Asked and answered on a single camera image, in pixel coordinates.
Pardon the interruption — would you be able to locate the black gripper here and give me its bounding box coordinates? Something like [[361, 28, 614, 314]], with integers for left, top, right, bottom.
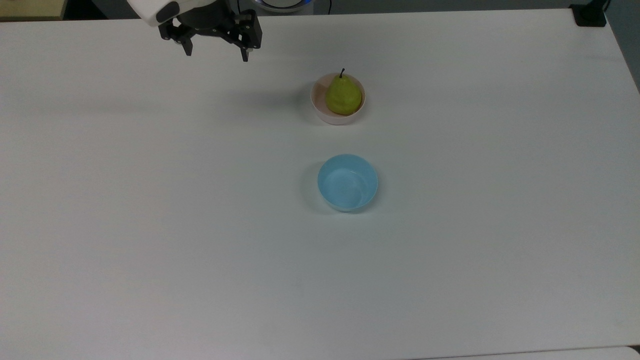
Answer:
[[158, 9, 263, 63]]

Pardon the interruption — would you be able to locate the green pear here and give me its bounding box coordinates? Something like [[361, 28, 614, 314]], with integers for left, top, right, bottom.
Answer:
[[325, 68, 363, 116]]

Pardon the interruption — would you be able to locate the pink plastic bowl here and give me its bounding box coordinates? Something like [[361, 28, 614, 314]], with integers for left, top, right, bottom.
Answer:
[[310, 73, 366, 126]]

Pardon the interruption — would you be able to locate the blue plastic bowl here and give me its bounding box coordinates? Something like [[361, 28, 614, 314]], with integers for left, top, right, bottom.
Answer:
[[317, 154, 379, 213]]

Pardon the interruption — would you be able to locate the wooden cabinet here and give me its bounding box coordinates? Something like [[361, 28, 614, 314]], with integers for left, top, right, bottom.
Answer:
[[0, 0, 69, 22]]

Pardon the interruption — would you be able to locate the black table clamp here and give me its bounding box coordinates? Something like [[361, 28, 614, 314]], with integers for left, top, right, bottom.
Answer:
[[569, 0, 609, 28]]

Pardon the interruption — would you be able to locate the white robot base blue ring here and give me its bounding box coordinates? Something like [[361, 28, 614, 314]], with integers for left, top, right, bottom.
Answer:
[[250, 0, 314, 14]]

